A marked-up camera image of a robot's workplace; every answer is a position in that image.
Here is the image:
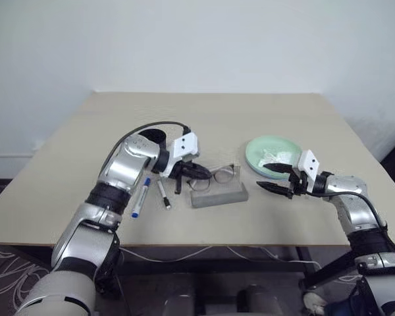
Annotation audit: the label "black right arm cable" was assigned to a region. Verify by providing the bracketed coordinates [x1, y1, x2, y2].
[301, 190, 395, 256]

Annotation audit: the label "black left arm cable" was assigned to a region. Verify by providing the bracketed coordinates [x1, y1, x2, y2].
[98, 121, 192, 180]

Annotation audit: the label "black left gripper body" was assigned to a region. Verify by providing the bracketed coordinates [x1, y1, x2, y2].
[169, 159, 196, 182]

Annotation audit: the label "thin-rimmed eyeglasses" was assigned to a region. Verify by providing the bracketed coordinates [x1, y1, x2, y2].
[186, 163, 240, 192]

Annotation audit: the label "white crumpled object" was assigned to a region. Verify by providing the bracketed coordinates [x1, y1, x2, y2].
[302, 292, 327, 315]

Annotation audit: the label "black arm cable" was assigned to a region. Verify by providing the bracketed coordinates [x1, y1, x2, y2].
[98, 121, 192, 180]
[301, 190, 395, 256]

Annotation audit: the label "light blue plate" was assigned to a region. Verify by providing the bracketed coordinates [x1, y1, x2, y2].
[245, 157, 274, 180]

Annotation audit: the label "white marker with blue cap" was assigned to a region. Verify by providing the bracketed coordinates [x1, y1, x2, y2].
[130, 177, 152, 219]

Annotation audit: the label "dark blue object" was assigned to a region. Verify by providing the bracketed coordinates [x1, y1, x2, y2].
[324, 298, 361, 316]

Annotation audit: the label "light green plate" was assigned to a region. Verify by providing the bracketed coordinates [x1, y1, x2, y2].
[245, 134, 303, 179]

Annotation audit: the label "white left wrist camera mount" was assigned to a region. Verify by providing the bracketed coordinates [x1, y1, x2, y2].
[161, 132, 200, 179]

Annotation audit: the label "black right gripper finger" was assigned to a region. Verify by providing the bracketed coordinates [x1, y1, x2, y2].
[262, 161, 294, 176]
[255, 180, 292, 198]

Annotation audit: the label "white marker with black cap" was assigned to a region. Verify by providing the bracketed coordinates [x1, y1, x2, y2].
[156, 179, 172, 211]

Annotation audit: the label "clear grey glasses case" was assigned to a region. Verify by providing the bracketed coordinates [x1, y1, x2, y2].
[188, 164, 250, 209]

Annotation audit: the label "black table frame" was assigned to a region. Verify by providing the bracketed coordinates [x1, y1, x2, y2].
[118, 245, 363, 290]

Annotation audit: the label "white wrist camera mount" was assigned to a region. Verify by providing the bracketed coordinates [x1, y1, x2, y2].
[161, 132, 200, 179]
[297, 149, 321, 193]

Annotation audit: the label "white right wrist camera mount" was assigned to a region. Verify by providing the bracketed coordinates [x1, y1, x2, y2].
[297, 149, 321, 193]

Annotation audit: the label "white cable under table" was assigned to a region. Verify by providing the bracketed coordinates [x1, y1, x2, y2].
[120, 246, 322, 268]

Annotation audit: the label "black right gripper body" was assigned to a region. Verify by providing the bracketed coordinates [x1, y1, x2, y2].
[287, 167, 313, 200]

